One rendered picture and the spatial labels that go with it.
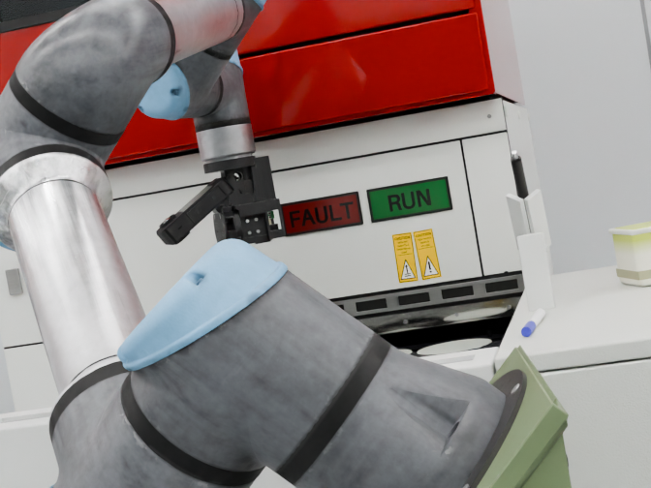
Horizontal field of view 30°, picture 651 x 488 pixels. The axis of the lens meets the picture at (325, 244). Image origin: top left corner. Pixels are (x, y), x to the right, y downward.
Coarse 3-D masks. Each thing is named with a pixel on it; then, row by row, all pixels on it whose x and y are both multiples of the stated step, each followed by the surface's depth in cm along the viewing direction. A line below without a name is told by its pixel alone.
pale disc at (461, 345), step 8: (440, 344) 166; (448, 344) 165; (456, 344) 164; (464, 344) 163; (472, 344) 161; (480, 344) 160; (424, 352) 161; (432, 352) 160; (440, 352) 159; (448, 352) 158
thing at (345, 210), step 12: (300, 204) 176; (312, 204) 175; (324, 204) 175; (336, 204) 174; (348, 204) 174; (288, 216) 176; (300, 216) 176; (312, 216) 175; (324, 216) 175; (336, 216) 175; (348, 216) 174; (288, 228) 176; (300, 228) 176; (312, 228) 176
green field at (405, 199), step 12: (444, 180) 171; (372, 192) 173; (384, 192) 173; (396, 192) 172; (408, 192) 172; (420, 192) 172; (432, 192) 171; (444, 192) 171; (372, 204) 173; (384, 204) 173; (396, 204) 173; (408, 204) 172; (420, 204) 172; (432, 204) 171; (444, 204) 171; (384, 216) 173
